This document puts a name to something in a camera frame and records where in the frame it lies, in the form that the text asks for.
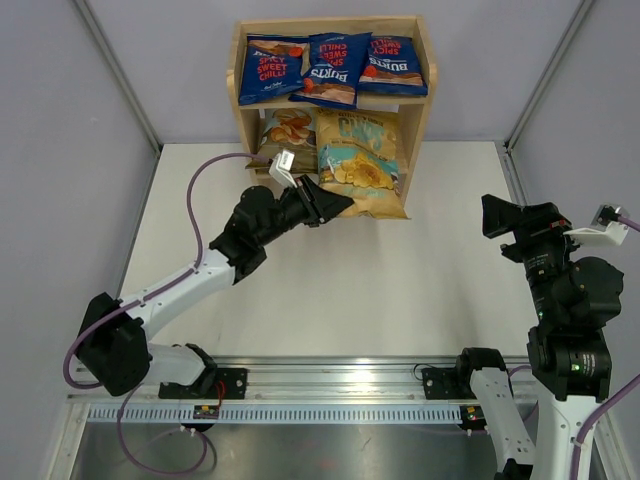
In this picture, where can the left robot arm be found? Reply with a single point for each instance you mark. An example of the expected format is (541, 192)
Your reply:
(114, 342)

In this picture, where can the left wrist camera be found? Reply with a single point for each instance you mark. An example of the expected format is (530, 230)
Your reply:
(280, 169)

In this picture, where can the wooden two-tier shelf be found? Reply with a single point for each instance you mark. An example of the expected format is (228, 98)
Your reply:
(413, 111)

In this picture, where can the white slotted cable duct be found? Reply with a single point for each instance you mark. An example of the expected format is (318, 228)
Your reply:
(439, 414)

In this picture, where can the light blue cassava chips bag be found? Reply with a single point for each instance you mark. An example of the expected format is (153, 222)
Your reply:
(291, 129)

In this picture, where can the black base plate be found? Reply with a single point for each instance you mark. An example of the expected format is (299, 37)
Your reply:
(228, 383)
(443, 383)

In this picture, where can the tan kettle chips bag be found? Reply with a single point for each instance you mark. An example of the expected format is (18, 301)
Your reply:
(357, 158)

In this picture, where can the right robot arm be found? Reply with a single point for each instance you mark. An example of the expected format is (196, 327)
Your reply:
(567, 351)

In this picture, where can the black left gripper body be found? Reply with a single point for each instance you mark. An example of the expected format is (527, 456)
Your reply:
(298, 208)

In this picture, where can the aluminium mounting rail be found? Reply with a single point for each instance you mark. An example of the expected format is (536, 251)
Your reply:
(286, 379)

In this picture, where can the blue Burts chips bag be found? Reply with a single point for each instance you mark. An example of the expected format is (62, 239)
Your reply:
(273, 67)
(392, 67)
(336, 62)

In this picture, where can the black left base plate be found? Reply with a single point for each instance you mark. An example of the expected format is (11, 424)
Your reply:
(228, 383)

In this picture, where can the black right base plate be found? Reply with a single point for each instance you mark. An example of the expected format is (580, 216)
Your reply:
(443, 383)

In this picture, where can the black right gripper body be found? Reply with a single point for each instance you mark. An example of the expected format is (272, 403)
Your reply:
(548, 248)

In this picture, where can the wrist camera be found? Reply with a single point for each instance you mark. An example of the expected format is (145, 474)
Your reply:
(280, 169)
(606, 228)

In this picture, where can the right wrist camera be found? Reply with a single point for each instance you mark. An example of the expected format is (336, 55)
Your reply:
(606, 228)

